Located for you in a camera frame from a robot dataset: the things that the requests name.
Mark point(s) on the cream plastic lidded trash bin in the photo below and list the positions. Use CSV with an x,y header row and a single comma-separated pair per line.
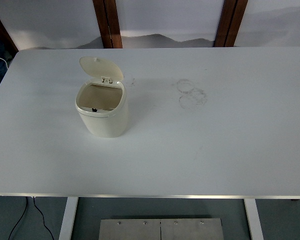
x,y
102,122

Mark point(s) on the grey metal plate with screws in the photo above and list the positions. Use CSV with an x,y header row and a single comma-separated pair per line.
x,y
140,230

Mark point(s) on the white table leg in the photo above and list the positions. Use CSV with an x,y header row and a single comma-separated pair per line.
x,y
68,220
253,220

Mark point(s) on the brown wooden screen frame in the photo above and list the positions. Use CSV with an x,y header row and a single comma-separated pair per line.
x,y
0,30
223,25
115,27
236,22
103,25

